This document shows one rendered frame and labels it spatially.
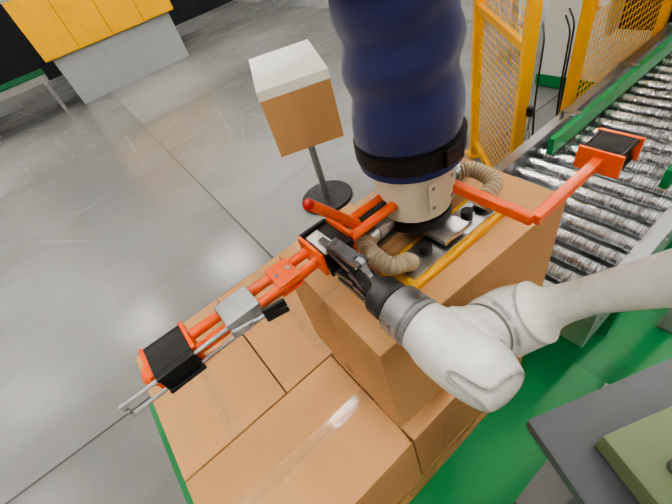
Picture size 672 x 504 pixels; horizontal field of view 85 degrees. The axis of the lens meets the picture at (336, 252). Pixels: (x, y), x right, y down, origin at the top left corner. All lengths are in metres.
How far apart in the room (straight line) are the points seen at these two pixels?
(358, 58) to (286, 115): 1.57
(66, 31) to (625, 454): 7.79
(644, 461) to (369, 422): 0.66
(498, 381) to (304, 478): 0.84
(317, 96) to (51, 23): 6.01
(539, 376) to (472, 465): 0.49
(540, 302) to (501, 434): 1.23
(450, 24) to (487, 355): 0.47
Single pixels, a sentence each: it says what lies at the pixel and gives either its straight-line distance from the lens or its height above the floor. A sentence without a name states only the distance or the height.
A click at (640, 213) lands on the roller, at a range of 1.86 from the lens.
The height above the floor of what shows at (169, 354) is 1.23.
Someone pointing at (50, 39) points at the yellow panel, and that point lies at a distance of 7.77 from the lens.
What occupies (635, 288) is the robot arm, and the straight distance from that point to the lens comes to 0.51.
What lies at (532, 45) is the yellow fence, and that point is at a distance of 1.98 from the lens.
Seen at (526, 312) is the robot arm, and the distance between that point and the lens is 0.63.
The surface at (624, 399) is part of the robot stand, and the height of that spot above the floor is 0.75.
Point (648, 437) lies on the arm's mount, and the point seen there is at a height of 0.81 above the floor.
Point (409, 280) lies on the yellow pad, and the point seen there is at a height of 1.09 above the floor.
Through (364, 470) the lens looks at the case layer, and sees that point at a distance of 1.22.
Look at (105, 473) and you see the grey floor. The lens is 2.37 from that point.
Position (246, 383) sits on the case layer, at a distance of 1.44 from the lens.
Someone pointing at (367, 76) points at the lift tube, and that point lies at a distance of 0.65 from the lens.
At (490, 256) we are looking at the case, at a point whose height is 1.07.
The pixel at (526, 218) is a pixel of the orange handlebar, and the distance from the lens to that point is 0.76.
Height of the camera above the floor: 1.72
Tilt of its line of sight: 45 degrees down
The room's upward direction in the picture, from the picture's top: 19 degrees counter-clockwise
